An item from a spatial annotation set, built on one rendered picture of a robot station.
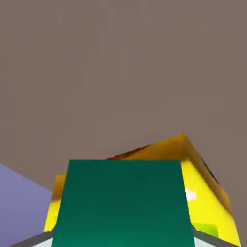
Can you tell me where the large yellow box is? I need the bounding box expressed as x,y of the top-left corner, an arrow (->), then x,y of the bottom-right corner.
43,133 -> 242,247

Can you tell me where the small green cube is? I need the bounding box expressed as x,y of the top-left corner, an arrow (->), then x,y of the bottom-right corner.
51,159 -> 196,247

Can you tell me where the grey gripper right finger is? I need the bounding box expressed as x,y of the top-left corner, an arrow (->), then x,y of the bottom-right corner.
192,230 -> 240,247

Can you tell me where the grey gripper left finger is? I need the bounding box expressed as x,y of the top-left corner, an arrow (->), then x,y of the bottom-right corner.
8,231 -> 55,247

